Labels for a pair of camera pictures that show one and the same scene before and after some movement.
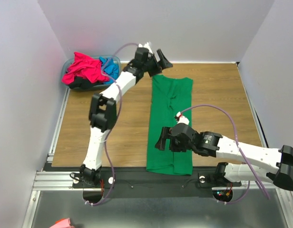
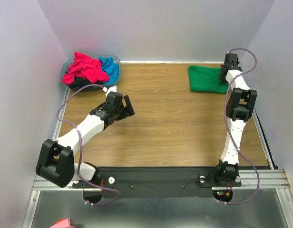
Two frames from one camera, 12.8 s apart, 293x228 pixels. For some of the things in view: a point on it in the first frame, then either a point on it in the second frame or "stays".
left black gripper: (164, 63) to (129, 109)
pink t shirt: (85, 67) stays
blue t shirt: (110, 66) stays
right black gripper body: (171, 139) to (223, 74)
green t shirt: (170, 95) to (204, 79)
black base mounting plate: (135, 182) stays
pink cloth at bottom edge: (63, 223) stays
